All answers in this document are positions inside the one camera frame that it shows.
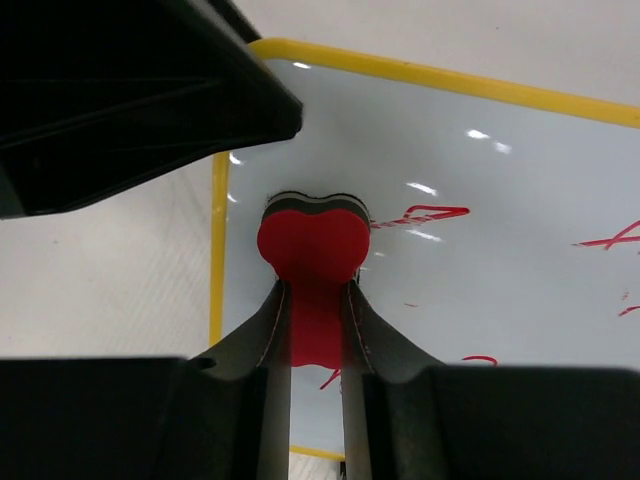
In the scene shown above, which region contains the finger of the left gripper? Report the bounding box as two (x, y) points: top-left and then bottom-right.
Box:
(1, 0), (303, 219)

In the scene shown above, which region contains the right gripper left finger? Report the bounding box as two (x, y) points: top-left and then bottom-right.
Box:
(1, 282), (291, 479)

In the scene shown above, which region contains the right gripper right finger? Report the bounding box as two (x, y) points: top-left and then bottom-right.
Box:
(341, 282), (639, 479)

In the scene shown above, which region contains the red whiteboard eraser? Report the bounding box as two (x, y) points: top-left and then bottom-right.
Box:
(257, 191), (371, 370)

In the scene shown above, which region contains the yellow framed whiteboard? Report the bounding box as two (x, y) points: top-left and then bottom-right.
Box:
(208, 37), (640, 464)

